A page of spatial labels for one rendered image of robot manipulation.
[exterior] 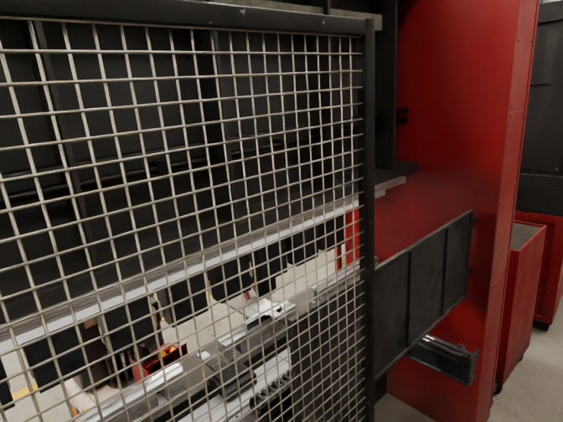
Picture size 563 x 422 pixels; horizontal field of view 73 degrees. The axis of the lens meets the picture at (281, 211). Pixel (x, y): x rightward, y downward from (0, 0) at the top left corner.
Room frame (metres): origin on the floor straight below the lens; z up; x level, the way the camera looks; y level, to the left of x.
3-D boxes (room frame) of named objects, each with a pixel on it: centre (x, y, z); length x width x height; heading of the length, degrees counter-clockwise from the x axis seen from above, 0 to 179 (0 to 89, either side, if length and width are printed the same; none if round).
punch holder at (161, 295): (1.20, 0.37, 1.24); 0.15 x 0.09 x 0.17; 131
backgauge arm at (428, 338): (1.46, -0.50, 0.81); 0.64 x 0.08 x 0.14; 41
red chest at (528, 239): (2.18, -1.26, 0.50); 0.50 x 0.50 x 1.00; 41
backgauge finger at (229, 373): (1.09, 0.25, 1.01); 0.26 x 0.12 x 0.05; 41
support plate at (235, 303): (1.56, 0.19, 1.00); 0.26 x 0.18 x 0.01; 41
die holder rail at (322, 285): (1.81, -0.32, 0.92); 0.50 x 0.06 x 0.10; 131
